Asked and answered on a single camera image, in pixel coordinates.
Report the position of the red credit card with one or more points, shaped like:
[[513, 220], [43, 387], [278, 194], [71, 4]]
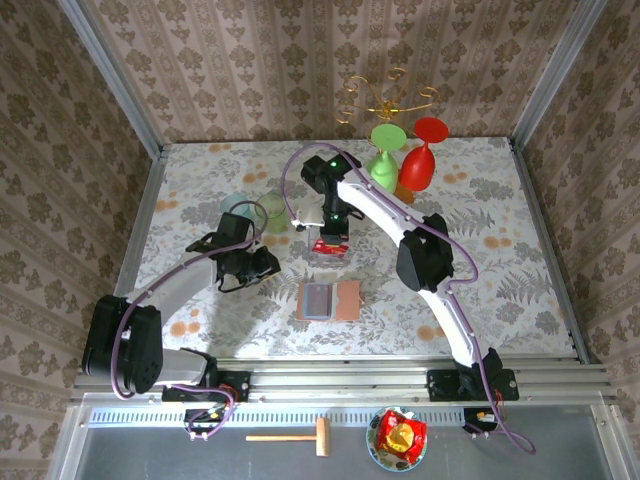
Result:
[[327, 253]]

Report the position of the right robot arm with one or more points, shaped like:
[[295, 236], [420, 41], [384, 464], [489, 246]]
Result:
[[425, 255]]

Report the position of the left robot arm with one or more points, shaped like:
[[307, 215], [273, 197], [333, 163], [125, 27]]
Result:
[[135, 345]]

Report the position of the grey card white logo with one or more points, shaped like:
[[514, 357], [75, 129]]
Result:
[[317, 300]]

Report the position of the green plastic tumbler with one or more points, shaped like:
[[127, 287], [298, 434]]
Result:
[[272, 212]]

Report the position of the blue plastic tumbler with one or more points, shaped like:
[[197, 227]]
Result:
[[232, 205]]

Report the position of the green wine glass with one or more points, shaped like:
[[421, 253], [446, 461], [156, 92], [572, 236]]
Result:
[[384, 170]]

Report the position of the red wine glass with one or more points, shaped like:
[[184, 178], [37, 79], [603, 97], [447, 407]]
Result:
[[417, 167]]

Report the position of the floral table cover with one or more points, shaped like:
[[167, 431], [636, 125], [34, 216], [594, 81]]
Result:
[[350, 342]]

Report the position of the perforated metal strip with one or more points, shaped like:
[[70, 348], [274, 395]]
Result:
[[300, 417]]

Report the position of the wooden mallet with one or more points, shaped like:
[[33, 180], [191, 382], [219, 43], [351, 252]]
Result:
[[322, 437]]

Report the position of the red snack bag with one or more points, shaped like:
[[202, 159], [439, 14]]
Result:
[[400, 435]]

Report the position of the patterned ceramic bowl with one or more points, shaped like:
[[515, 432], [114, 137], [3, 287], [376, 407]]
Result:
[[372, 445]]

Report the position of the grey metal shelf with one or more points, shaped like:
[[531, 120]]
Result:
[[150, 460]]

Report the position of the aluminium side rail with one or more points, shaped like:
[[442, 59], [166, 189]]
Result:
[[537, 210], [144, 210]]

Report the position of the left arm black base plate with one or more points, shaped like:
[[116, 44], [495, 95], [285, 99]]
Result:
[[240, 385]]

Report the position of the aluminium mounting rail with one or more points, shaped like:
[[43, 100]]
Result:
[[340, 382]]

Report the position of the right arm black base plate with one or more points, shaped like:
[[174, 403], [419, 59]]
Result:
[[440, 385]]

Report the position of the aluminium frame post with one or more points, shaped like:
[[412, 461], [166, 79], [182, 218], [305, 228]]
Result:
[[557, 75], [107, 75]]

